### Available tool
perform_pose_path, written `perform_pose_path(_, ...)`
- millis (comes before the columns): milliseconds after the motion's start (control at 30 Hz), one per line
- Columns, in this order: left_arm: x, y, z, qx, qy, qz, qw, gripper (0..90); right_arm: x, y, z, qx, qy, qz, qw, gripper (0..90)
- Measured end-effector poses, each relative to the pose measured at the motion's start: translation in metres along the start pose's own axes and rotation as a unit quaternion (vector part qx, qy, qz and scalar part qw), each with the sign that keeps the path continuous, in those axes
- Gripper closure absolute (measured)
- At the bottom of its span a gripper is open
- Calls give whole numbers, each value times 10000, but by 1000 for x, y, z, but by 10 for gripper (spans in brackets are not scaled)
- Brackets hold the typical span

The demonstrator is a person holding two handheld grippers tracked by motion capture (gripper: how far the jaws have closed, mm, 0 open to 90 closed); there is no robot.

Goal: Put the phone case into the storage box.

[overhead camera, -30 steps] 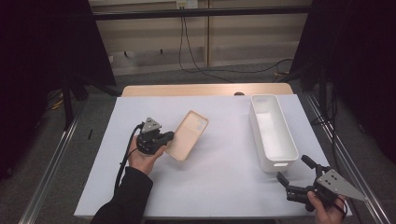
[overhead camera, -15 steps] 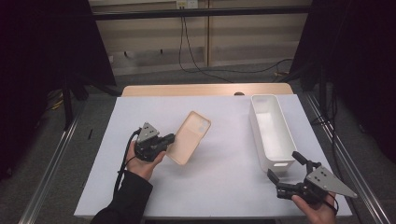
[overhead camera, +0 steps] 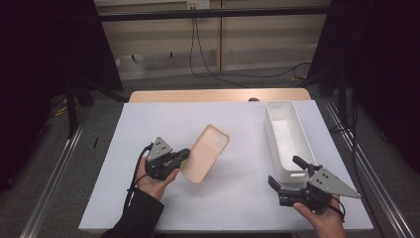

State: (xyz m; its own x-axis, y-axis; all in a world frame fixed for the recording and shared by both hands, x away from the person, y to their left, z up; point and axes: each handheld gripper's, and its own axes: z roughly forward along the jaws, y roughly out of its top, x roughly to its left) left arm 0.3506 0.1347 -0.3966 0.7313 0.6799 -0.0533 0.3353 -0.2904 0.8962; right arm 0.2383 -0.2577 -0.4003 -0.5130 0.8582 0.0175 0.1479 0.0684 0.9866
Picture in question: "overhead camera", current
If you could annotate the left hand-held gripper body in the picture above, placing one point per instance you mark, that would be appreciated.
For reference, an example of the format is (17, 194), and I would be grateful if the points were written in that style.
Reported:
(160, 165)

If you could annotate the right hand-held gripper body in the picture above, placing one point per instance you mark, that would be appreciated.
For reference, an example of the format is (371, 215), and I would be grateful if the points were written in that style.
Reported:
(323, 185)

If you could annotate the beige phone case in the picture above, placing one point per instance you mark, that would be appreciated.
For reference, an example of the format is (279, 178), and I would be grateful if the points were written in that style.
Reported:
(204, 153)

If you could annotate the white rectangular storage box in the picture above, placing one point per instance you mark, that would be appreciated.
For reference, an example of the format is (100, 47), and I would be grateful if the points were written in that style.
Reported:
(290, 142)

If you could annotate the person's left hand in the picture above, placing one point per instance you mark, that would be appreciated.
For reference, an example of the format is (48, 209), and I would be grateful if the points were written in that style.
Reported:
(152, 186)

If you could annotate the person's right hand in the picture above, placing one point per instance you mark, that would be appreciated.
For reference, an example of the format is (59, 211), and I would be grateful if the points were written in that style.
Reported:
(327, 221)

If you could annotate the white table cover sheet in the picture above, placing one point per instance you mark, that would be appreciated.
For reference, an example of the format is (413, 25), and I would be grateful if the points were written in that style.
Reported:
(231, 191)

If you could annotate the light wooden table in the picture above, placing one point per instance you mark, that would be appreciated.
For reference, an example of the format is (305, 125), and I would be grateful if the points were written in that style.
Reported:
(198, 95)

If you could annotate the black metal stand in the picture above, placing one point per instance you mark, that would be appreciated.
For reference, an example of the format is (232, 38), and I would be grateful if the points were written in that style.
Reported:
(71, 109)

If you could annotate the black curtain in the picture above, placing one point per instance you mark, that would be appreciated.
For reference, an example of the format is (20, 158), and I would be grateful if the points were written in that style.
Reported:
(379, 66)
(39, 66)

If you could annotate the metal floor rail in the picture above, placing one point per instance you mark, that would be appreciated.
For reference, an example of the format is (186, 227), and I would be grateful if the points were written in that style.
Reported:
(49, 185)
(373, 172)

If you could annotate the white wall power outlet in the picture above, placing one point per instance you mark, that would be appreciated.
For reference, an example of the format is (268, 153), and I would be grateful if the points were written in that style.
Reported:
(198, 4)

